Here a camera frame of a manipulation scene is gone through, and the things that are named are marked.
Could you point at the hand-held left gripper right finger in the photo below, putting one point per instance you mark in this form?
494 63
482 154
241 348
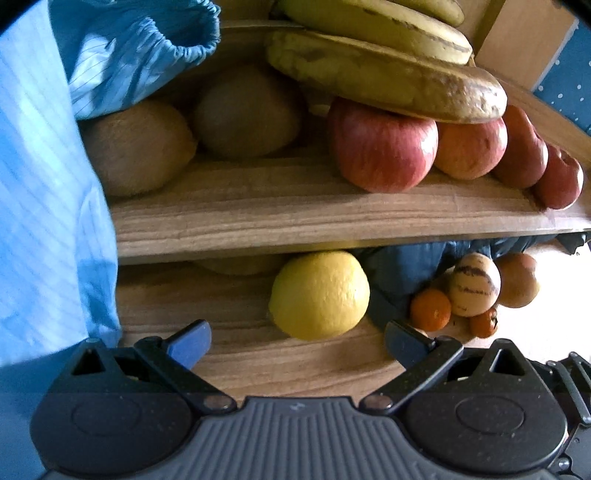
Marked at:
406 344

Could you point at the yellow banana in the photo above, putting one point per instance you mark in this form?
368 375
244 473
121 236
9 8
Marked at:
438 9
369 27

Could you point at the yellowish red apple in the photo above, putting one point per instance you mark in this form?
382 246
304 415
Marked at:
383 147

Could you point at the brown kiwi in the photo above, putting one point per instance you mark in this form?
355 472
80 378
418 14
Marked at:
138 147
247 113

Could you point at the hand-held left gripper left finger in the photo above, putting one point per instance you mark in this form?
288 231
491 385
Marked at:
190 346

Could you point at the blue polka-dot fabric wardrobe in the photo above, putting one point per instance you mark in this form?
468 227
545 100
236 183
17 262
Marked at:
568 92

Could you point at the brown-spotted banana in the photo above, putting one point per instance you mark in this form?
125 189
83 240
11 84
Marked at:
392 85

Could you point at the pale wooden cabinet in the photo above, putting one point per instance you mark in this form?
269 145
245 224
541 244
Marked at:
521 41

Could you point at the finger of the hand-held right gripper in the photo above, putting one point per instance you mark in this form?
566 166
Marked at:
577 383

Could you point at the striped pepino melon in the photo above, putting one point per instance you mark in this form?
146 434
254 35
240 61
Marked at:
474 284

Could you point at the yellow lemon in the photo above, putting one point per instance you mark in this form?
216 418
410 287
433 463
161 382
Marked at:
319 295

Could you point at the orange cherry tomato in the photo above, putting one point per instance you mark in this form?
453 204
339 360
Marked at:
484 324
430 310

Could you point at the wooden desk shelf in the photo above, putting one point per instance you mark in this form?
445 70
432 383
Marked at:
277 207

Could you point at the light blue garment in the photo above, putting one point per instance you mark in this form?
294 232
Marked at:
46 184

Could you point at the dark blue cloth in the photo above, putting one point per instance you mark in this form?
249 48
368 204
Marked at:
406 267

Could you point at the yellow-green pear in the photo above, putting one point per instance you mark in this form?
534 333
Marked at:
519 284

